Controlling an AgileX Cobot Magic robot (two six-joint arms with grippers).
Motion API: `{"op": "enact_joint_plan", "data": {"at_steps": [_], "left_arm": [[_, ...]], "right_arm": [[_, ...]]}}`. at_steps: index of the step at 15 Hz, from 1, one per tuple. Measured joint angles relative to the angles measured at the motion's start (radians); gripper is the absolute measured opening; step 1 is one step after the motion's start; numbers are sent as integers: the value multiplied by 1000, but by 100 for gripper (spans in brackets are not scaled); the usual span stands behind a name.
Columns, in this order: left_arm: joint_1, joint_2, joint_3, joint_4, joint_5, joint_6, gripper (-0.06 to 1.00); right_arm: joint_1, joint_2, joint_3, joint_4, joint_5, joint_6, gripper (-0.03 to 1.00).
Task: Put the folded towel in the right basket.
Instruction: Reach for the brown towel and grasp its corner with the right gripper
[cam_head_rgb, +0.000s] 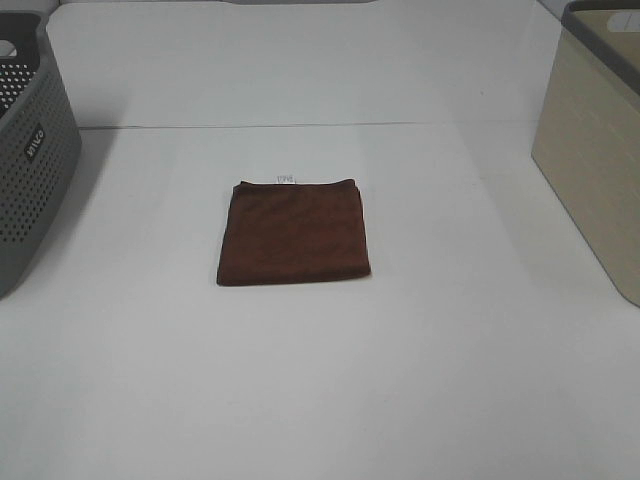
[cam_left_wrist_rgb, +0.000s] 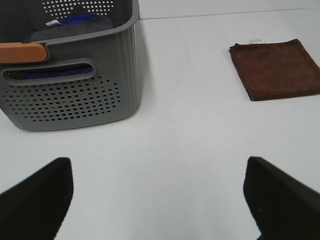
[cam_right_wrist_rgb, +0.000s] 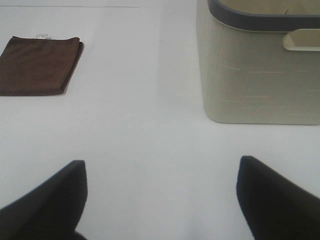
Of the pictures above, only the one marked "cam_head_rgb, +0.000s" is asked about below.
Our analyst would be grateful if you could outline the brown towel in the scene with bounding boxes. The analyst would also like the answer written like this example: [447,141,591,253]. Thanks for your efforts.
[216,179,371,287]

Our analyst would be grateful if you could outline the beige storage bin grey rim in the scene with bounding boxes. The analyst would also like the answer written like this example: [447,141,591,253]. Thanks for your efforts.
[531,1,639,304]

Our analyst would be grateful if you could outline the grey perforated plastic basket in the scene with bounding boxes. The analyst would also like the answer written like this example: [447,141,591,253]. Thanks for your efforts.
[1,11,82,296]

